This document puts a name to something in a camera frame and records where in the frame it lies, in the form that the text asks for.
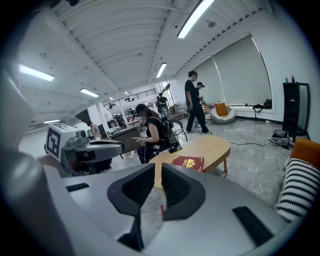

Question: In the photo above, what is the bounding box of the black chair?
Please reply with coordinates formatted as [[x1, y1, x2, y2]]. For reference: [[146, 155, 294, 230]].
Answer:
[[168, 119, 188, 148]]

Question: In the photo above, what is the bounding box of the black mezzanine railing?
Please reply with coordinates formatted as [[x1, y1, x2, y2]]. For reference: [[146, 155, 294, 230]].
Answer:
[[103, 88, 157, 110]]

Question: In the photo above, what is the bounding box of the black floor cable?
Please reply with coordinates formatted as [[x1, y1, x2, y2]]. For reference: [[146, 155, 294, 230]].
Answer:
[[228, 141, 273, 147]]

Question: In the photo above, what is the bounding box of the ceiling tube light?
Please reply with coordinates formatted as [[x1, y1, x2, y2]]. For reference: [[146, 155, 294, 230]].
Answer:
[[177, 0, 216, 39], [79, 87, 100, 98], [19, 64, 55, 82], [156, 62, 168, 79]]

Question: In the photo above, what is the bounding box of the dark wooden counter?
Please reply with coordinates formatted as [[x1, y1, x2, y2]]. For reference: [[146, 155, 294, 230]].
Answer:
[[109, 124, 143, 155]]

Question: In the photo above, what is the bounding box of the orange sofa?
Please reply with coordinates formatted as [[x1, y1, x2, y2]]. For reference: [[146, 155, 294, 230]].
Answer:
[[289, 138, 320, 171]]

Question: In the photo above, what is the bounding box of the orange square cushion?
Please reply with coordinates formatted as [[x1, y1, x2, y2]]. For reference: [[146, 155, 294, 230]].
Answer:
[[215, 102, 229, 117]]

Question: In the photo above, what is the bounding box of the white beanbag seat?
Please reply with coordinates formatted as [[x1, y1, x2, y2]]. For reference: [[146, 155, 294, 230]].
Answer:
[[211, 102, 236, 125]]

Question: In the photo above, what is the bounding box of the grey roller blind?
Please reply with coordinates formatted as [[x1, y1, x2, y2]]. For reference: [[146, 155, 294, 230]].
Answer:
[[212, 36, 272, 106], [192, 57, 226, 106]]

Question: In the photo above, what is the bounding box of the black white striped blanket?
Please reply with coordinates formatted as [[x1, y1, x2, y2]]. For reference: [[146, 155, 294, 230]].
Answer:
[[274, 157, 320, 223]]

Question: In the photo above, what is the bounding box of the black cabled backpack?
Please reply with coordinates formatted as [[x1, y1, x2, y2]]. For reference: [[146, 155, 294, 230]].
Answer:
[[159, 117, 176, 145]]

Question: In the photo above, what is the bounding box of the person's left forearm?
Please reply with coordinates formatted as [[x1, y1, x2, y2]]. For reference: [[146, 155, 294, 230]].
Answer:
[[37, 154, 62, 176]]

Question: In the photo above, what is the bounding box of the black cabinet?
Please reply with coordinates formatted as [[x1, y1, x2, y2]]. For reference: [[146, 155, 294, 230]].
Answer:
[[282, 82, 311, 136]]

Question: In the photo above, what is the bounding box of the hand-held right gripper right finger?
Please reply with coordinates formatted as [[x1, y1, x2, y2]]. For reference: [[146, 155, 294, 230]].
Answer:
[[161, 162, 206, 222]]

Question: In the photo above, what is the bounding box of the oval wooden table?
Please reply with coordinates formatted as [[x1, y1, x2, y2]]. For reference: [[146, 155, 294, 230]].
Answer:
[[149, 134, 231, 190]]

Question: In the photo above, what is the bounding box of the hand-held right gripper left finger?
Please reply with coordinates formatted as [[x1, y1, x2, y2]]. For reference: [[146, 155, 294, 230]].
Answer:
[[107, 163, 156, 252]]

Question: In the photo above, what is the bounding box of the grey floor equipment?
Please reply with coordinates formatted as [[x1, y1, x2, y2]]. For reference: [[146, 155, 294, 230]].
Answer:
[[269, 129, 296, 148]]

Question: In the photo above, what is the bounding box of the red book with gold print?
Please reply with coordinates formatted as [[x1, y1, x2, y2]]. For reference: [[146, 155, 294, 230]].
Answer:
[[171, 155, 205, 173]]

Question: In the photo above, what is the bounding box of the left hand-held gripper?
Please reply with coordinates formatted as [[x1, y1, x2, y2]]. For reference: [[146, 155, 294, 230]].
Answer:
[[44, 122, 125, 176]]

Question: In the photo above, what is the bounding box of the black bag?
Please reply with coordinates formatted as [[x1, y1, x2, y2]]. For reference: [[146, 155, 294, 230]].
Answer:
[[252, 99, 273, 113]]

